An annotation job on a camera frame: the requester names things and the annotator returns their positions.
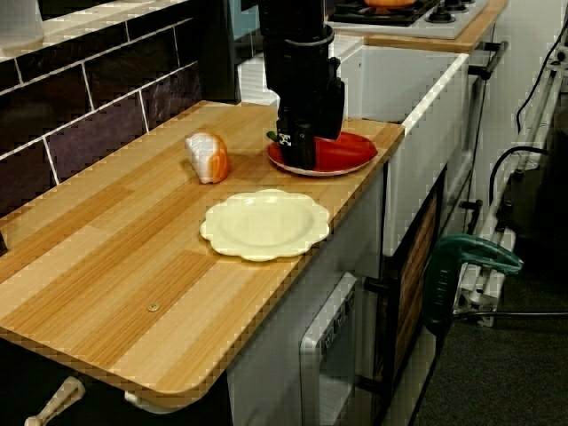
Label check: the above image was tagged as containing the aluminium frame rail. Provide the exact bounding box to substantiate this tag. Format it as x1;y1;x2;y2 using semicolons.
452;55;568;327

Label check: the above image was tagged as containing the white toy fridge dispenser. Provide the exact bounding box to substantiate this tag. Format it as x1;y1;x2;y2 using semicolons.
299;271;359;426

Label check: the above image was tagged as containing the cream plastic bracket lever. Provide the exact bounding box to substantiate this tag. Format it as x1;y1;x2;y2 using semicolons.
123;390;187;414
24;375;86;426

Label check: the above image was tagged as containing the black oven handle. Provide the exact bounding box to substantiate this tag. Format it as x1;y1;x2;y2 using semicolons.
468;40;510;81

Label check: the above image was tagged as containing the dark grey cabinet pillar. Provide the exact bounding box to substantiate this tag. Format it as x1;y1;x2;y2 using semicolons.
193;0;243;107

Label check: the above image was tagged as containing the thick black cable loop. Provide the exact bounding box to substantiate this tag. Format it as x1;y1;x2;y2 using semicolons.
487;146;552;209

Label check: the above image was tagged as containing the salmon sushi toy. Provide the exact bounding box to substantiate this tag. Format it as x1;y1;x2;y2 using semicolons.
185;130;231;185

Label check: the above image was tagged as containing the black bulky equipment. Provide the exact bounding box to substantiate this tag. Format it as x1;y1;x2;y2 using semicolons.
496;104;568;249

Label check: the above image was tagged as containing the cream scalloped plate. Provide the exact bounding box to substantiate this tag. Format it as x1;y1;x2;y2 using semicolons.
199;189;332;262

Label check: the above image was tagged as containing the white toy kitchen sink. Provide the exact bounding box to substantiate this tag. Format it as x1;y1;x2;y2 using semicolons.
237;33;471;258

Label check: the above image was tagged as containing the wood pattern cabinet door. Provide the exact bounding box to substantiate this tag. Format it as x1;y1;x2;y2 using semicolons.
390;170;447;400

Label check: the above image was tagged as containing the white toy stove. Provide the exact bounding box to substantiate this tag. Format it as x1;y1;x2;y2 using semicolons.
326;0;489;40

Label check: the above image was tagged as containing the white toy kitchen cabinet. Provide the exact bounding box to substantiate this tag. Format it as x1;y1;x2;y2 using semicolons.
225;170;387;426

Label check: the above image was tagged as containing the black cabinet door handle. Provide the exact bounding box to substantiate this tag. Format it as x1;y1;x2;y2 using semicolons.
362;274;403;394

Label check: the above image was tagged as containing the orange toy pot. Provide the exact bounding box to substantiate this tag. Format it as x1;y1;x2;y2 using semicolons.
363;0;418;9

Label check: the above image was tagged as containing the red pepper toy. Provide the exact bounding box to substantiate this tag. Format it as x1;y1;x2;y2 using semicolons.
265;130;378;172

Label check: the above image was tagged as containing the red round plate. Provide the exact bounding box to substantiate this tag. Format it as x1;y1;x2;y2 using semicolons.
266;130;379;178

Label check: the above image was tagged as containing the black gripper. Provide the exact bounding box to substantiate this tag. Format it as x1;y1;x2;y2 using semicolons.
264;33;347;171

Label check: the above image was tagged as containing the plain white container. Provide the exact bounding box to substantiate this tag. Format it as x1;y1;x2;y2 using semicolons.
0;0;45;48

